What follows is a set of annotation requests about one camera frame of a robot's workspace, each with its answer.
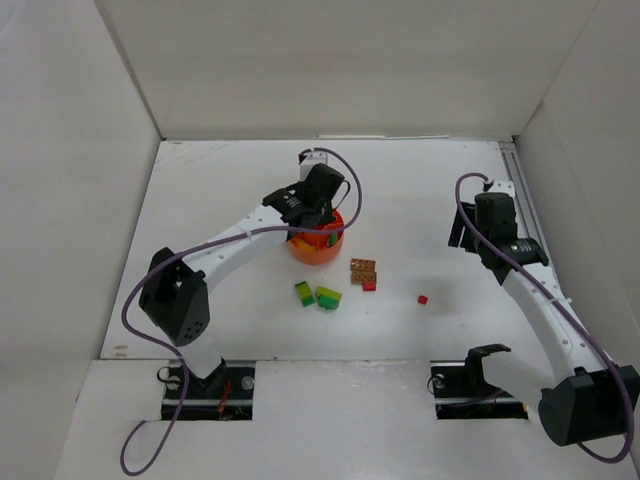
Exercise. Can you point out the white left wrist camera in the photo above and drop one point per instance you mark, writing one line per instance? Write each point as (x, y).
(308, 159)

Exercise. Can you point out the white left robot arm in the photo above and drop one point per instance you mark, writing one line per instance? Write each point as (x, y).
(176, 299)

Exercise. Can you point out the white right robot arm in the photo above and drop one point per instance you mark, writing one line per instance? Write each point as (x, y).
(586, 396)

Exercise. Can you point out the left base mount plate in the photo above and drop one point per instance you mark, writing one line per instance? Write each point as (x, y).
(228, 397)

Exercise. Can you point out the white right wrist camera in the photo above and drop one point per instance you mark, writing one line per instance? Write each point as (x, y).
(499, 186)

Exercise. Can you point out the brown studded lego plate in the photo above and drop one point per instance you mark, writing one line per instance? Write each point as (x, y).
(364, 265)

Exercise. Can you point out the green curved lego brick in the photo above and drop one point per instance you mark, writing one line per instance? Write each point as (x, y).
(328, 303)

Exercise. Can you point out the lime square lego brick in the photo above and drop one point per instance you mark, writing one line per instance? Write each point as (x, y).
(306, 298)

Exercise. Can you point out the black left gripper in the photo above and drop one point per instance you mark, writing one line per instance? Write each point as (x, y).
(310, 216)

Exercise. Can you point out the dark green flat lego plate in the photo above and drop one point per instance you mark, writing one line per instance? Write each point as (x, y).
(302, 286)

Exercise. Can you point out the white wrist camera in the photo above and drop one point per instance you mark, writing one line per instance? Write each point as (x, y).
(308, 159)
(499, 186)

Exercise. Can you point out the brown upturned lego plate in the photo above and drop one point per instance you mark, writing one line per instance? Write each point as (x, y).
(360, 277)

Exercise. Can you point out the orange round divided container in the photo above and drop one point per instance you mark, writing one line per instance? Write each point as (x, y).
(325, 253)

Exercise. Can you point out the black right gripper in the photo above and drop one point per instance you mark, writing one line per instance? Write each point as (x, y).
(463, 232)

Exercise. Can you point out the yellow square lego brick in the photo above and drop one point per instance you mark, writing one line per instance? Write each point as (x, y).
(301, 244)

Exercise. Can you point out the base mount plate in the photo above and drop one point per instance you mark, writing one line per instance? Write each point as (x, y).
(456, 399)
(228, 397)

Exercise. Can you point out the lime sloped lego brick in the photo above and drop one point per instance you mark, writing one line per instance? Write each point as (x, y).
(329, 293)

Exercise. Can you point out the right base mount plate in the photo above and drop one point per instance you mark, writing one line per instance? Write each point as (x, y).
(456, 399)

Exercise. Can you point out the aluminium rail right side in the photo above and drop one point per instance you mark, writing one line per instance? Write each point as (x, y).
(527, 218)

